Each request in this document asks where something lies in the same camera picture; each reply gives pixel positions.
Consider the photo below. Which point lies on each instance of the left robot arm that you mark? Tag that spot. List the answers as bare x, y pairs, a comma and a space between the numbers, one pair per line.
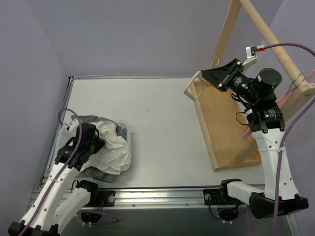
50, 214

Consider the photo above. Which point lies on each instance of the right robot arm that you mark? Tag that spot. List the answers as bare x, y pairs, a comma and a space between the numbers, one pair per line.
266, 122

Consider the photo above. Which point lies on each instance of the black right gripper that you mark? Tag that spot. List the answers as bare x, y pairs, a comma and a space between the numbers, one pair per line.
229, 75

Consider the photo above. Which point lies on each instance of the pink hanger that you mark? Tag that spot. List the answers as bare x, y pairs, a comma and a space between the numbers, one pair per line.
246, 133
292, 88

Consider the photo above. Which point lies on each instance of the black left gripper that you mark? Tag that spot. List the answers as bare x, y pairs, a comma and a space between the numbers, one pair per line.
97, 141

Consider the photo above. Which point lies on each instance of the white skirt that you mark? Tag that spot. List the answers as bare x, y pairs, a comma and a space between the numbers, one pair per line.
113, 157

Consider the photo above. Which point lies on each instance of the aluminium front rail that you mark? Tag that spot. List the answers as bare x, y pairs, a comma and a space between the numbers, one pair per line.
157, 198

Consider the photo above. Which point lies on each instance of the grey pleated skirt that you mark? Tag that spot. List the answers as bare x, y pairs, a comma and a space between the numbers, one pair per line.
98, 172

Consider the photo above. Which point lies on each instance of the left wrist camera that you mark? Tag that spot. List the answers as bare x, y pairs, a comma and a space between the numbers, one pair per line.
72, 127

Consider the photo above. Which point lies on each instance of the white plastic basket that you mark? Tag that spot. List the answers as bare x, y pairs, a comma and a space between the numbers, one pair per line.
123, 147

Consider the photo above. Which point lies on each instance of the blue denim skirt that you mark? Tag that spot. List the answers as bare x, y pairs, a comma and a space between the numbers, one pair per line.
124, 131

